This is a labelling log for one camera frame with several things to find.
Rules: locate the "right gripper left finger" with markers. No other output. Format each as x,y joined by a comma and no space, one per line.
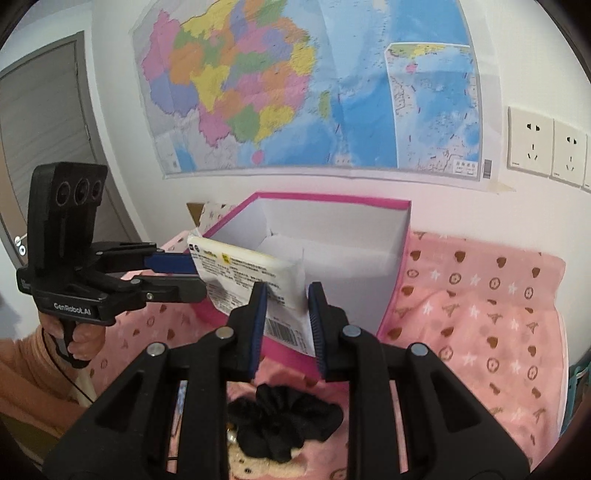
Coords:
164,416

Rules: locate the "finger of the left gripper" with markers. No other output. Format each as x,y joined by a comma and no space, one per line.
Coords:
167,289
169,262

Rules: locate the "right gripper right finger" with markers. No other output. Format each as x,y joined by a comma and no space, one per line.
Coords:
410,416

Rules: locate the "beige plush bunny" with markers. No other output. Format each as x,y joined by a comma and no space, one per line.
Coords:
242,466

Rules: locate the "black scrunchie cloth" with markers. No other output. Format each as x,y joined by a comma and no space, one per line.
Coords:
279,419

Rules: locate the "blue checkered scrunchie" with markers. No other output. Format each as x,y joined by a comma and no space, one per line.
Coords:
179,407

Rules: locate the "left forearm orange sleeve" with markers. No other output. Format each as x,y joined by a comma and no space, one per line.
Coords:
35,389

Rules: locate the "person's left hand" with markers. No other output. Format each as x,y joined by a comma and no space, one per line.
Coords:
85,343

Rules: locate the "brown cardboard piece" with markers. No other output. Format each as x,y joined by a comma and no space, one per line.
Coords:
195,210

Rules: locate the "pink patterned blanket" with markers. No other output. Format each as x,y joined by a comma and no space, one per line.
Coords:
486,310

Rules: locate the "blue plastic basket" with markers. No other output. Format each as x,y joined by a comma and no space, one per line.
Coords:
578,384

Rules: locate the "grey door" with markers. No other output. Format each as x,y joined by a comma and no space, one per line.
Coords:
46,116

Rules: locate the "pink cardboard box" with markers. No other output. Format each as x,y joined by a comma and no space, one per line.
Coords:
354,246

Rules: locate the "colourful wall map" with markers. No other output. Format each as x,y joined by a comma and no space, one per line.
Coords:
378,87

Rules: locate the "white wall sockets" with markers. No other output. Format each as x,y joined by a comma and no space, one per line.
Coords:
548,148

